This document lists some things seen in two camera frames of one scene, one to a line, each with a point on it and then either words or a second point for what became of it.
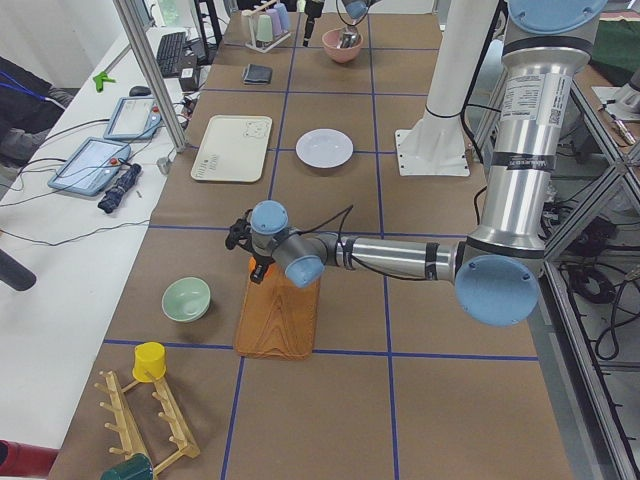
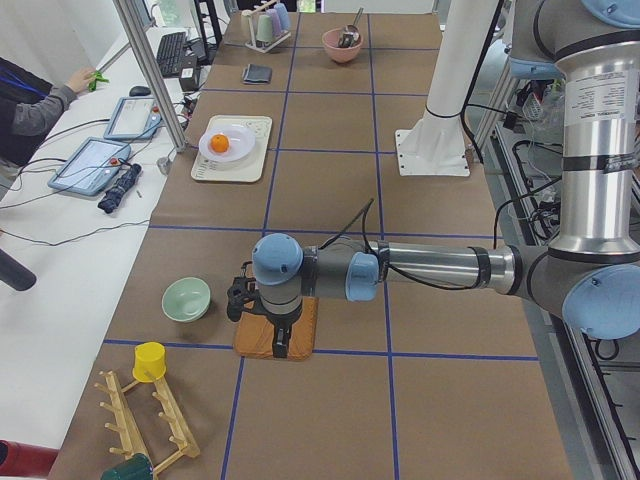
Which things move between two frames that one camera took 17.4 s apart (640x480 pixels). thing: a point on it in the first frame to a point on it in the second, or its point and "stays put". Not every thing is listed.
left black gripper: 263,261 to 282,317
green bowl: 185,299 stays put
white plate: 324,148 to 242,143
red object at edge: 19,459 stays put
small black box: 188,79 stays put
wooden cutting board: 278,320 stays put
